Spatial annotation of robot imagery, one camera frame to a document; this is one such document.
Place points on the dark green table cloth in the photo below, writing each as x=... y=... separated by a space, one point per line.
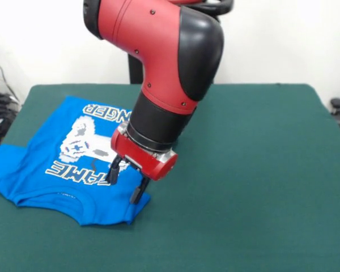
x=243 y=184

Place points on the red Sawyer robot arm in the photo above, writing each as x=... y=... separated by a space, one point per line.
x=158 y=42

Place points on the blue shirt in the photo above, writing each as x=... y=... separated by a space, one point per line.
x=39 y=175

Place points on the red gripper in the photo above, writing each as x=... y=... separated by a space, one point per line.
x=141 y=158

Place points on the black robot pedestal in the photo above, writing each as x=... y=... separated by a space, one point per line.
x=134 y=71

